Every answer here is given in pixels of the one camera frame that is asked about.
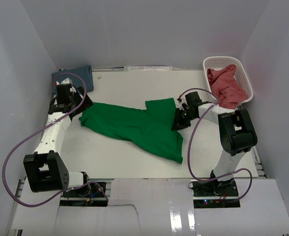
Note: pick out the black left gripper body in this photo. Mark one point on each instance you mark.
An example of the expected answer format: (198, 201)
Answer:
(77, 100)

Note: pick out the white paper label strip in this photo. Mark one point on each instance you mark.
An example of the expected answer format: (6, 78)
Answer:
(147, 68)

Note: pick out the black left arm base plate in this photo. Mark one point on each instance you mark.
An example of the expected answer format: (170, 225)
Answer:
(88, 196)

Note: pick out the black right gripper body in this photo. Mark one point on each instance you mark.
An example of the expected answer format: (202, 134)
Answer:
(183, 118)

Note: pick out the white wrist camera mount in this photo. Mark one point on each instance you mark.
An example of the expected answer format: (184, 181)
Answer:
(181, 102)
(64, 82)

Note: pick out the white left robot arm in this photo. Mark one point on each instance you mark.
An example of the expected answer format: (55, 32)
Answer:
(44, 167)

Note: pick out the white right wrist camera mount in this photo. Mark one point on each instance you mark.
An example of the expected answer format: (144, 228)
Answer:
(181, 102)

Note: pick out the folded blue t shirt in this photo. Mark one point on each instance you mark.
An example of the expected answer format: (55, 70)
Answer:
(84, 72)

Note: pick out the white perforated plastic basket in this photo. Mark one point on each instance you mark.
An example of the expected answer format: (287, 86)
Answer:
(218, 63)

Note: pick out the green t shirt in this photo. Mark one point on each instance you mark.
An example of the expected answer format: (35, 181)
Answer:
(149, 129)

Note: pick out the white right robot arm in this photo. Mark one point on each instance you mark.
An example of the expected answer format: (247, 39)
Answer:
(236, 130)

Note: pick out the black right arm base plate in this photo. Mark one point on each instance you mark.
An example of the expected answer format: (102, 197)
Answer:
(206, 195)

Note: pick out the pink t shirt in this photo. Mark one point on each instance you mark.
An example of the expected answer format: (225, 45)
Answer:
(225, 87)

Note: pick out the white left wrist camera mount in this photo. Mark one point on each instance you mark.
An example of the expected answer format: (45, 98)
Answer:
(64, 82)

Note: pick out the white paper sheet front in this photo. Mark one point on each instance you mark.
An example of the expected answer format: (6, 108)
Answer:
(159, 207)

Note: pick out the aluminium table edge rail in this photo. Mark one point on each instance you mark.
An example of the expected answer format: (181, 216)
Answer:
(258, 164)

